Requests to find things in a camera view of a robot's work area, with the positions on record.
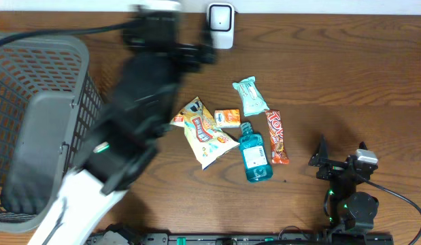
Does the teal wet wipes pack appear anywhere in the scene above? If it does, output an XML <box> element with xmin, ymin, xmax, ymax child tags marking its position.
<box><xmin>232</xmin><ymin>76</ymin><xmax>269</xmax><ymax>117</ymax></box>

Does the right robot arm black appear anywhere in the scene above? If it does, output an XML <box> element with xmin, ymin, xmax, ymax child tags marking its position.
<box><xmin>308</xmin><ymin>136</ymin><xmax>379</xmax><ymax>233</ymax></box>

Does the white black barcode scanner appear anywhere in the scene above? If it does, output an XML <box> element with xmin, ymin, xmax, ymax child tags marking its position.
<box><xmin>207</xmin><ymin>3</ymin><xmax>235</xmax><ymax>50</ymax></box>

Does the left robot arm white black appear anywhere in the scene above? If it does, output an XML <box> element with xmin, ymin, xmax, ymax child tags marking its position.
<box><xmin>31</xmin><ymin>10</ymin><xmax>216</xmax><ymax>244</ymax></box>

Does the blue mouthwash bottle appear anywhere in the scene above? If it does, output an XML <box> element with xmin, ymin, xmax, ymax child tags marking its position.
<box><xmin>239</xmin><ymin>122</ymin><xmax>273</xmax><ymax>182</ymax></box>

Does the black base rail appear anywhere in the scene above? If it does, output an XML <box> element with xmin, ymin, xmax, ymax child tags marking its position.
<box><xmin>87</xmin><ymin>231</ymin><xmax>395</xmax><ymax>245</ymax></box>

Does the yellow snack chip bag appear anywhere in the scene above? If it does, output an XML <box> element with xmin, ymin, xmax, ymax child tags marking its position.
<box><xmin>170</xmin><ymin>97</ymin><xmax>239</xmax><ymax>170</ymax></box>

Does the grey plastic shopping basket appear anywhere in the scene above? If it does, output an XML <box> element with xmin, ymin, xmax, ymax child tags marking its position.
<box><xmin>0</xmin><ymin>35</ymin><xmax>103</xmax><ymax>233</ymax></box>

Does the small orange white box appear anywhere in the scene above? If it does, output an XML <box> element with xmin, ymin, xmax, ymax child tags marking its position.
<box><xmin>214</xmin><ymin>109</ymin><xmax>241</xmax><ymax>128</ymax></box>

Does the red Top chocolate bar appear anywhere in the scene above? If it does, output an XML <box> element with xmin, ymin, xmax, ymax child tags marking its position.
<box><xmin>265</xmin><ymin>110</ymin><xmax>289</xmax><ymax>165</ymax></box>

